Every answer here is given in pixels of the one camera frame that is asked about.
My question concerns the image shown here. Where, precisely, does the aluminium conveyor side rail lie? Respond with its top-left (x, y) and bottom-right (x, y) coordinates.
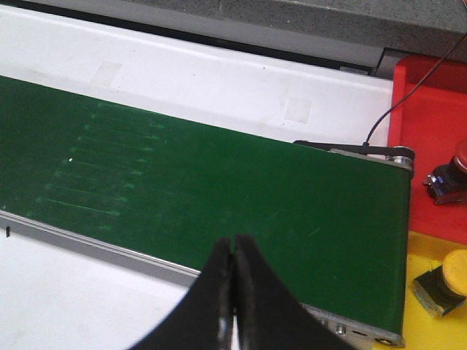
top-left (1, 211), bottom-right (405, 349)

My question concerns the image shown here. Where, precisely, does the green conveyor belt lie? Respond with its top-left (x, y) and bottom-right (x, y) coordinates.
top-left (1, 77), bottom-right (411, 343)

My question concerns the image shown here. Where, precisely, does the black conveyor end bracket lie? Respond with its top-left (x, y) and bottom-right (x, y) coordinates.
top-left (293, 140), bottom-right (415, 181)

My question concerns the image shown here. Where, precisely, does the yellow plastic tray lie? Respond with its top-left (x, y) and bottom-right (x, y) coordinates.
top-left (368, 230), bottom-right (467, 350)

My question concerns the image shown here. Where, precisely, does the red plastic bin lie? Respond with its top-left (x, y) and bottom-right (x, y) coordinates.
top-left (387, 55), bottom-right (466, 244)

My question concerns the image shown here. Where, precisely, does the red mushroom push button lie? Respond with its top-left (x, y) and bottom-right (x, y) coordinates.
top-left (423, 139), bottom-right (466, 205)

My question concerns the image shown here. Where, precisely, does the yellow mushroom push button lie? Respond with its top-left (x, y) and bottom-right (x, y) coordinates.
top-left (412, 249), bottom-right (466, 317)

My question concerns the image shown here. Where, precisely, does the thin red wire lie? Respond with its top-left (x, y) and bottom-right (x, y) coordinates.
top-left (363, 32), bottom-right (467, 147)

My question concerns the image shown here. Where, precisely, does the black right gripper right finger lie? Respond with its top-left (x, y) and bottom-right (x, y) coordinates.
top-left (233, 234), bottom-right (354, 349)

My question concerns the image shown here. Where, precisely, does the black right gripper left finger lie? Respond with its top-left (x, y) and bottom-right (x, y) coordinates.
top-left (131, 238), bottom-right (234, 349)

